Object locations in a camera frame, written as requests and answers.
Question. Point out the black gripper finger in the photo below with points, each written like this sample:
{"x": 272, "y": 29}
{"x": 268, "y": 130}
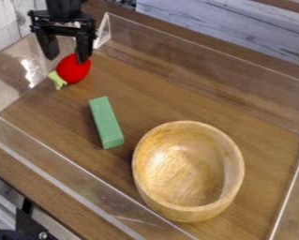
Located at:
{"x": 48, "y": 44}
{"x": 85, "y": 39}

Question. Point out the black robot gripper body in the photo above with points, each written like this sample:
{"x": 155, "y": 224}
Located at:
{"x": 62, "y": 19}

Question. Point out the red plush strawberry toy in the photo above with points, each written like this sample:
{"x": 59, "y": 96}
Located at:
{"x": 70, "y": 71}

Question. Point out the green rectangular block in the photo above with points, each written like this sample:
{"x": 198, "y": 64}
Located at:
{"x": 107, "y": 126}

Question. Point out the wooden bowl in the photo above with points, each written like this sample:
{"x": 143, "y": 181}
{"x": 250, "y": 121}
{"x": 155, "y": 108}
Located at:
{"x": 189, "y": 170}

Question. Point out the black table clamp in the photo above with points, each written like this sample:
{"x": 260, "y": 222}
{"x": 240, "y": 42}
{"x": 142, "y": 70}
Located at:
{"x": 28, "y": 226}

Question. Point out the clear acrylic tray enclosure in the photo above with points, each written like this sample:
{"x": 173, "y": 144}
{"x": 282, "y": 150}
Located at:
{"x": 159, "y": 79}

